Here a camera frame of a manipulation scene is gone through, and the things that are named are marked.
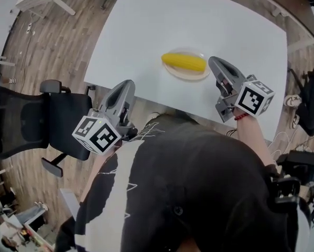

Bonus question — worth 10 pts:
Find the yellow corn cob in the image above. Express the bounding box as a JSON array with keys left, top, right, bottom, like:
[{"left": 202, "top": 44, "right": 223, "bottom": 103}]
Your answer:
[{"left": 161, "top": 52, "right": 207, "bottom": 72}]

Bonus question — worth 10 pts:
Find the white plate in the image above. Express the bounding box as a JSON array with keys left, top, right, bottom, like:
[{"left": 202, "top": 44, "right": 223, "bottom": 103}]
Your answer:
[{"left": 163, "top": 47, "right": 211, "bottom": 81}]

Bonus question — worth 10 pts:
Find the person's right forearm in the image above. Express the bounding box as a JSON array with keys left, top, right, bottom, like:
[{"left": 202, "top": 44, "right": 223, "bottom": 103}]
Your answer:
[{"left": 234, "top": 114, "right": 278, "bottom": 169}]

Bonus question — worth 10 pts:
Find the black boxy device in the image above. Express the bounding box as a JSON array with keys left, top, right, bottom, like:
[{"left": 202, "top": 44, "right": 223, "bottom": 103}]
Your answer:
[{"left": 270, "top": 150, "right": 314, "bottom": 204}]

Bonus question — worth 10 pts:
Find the person's left forearm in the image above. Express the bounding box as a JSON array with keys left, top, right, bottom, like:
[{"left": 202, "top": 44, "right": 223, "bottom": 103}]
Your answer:
[{"left": 92, "top": 145, "right": 121, "bottom": 178}]

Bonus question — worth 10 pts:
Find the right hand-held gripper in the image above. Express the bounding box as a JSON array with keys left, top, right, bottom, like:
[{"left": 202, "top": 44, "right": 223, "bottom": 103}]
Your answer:
[{"left": 208, "top": 56, "right": 276, "bottom": 123}]

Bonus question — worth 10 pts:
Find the person's black white shirt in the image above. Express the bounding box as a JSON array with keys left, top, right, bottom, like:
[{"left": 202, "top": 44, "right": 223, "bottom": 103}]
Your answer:
[{"left": 54, "top": 113, "right": 312, "bottom": 252}]

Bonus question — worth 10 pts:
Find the white flat board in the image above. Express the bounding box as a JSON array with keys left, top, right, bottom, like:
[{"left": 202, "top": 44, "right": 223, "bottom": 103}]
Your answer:
[{"left": 59, "top": 187, "right": 81, "bottom": 220}]

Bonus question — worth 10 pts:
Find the white table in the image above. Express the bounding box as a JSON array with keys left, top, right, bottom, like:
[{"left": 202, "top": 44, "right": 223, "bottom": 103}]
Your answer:
[{"left": 83, "top": 0, "right": 289, "bottom": 143}]

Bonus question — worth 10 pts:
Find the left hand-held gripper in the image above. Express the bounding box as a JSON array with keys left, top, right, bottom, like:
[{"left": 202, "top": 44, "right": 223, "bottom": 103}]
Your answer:
[{"left": 72, "top": 79, "right": 138, "bottom": 156}]

